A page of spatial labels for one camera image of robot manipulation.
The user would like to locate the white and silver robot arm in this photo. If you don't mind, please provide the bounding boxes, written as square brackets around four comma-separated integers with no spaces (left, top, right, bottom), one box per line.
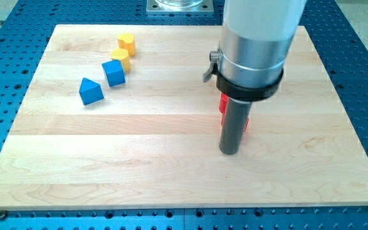
[218,0,306,88]

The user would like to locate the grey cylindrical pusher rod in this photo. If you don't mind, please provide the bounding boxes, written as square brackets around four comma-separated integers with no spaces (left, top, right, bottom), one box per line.
[219,98,252,155]

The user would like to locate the light wooden board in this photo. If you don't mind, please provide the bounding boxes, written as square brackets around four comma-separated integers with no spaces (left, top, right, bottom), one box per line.
[0,24,368,210]

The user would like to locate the black clamp with metal lever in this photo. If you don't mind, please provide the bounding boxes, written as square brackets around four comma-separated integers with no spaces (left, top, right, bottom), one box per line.
[203,50,284,102]

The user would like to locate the blue cube block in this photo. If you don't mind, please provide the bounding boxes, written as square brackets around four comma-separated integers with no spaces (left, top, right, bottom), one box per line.
[102,60,125,87]

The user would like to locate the front yellow cylinder block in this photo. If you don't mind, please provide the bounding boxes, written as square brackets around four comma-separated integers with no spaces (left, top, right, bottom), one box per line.
[110,48,131,72]

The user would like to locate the yellow cylinder block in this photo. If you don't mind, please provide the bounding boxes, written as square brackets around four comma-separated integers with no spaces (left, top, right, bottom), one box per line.
[117,33,136,56]
[110,48,131,72]

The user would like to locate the rear yellow cylinder block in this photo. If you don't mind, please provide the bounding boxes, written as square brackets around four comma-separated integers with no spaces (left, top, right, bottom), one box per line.
[117,33,136,56]

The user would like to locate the blue triangular prism block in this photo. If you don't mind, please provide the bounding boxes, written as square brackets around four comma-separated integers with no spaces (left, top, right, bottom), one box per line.
[79,78,104,105]

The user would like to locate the blue perforated metal table plate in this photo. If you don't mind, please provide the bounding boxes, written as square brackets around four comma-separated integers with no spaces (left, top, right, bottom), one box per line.
[0,1,368,229]

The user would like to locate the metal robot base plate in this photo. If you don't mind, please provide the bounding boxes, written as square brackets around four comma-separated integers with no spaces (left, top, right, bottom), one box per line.
[146,0,214,14]

